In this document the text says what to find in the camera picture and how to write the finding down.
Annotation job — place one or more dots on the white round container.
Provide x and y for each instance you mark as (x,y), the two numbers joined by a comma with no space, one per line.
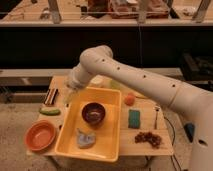
(97,82)

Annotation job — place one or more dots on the blue grey crumpled cloth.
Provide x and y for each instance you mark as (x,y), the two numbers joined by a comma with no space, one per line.
(85,140)

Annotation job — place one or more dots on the red orange bowl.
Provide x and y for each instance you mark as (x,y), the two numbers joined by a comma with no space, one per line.
(40,135)

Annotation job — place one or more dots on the green pepper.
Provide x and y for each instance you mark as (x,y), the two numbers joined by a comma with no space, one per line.
(53,112)

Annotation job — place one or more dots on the brown striped block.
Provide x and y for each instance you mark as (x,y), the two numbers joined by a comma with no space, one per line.
(51,96)

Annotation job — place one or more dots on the bunch of dark grapes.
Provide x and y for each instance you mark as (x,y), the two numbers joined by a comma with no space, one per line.
(153,139)

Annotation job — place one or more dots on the green sponge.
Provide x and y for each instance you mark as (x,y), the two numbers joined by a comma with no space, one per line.
(134,119)

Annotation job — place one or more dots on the black power box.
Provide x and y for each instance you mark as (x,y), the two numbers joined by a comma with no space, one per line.
(189,130)

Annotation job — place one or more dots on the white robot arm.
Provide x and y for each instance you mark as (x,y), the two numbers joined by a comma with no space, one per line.
(194,103)

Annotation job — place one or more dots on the dark purple bowl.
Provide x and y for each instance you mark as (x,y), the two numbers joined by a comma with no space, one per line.
(93,113)

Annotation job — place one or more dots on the yellow plastic tub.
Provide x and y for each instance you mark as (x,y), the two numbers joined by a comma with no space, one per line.
(106,147)

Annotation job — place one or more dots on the light green cup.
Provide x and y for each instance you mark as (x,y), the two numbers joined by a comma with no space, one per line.
(114,84)

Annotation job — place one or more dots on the orange fruit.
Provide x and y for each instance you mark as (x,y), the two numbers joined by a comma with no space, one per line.
(129,99)

